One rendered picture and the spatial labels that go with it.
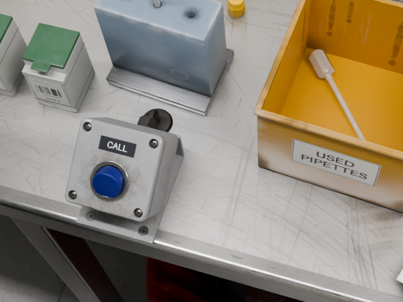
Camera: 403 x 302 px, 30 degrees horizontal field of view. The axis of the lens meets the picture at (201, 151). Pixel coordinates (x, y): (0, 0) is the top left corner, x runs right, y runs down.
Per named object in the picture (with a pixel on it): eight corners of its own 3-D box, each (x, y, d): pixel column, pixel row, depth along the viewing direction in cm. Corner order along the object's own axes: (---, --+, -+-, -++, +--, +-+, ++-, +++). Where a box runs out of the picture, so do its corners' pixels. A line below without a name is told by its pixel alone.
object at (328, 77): (397, 190, 63) (333, 72, 67) (390, 192, 62) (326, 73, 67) (392, 195, 63) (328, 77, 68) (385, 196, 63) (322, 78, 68)
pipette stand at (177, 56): (107, 84, 71) (84, 20, 62) (138, 26, 73) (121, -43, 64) (205, 117, 68) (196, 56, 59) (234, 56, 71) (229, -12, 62)
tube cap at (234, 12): (225, 16, 73) (225, 3, 71) (231, 2, 74) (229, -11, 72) (242, 20, 73) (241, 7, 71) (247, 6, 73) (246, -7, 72)
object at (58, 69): (38, 103, 70) (17, 65, 64) (57, 62, 72) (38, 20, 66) (77, 114, 69) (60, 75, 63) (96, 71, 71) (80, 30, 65)
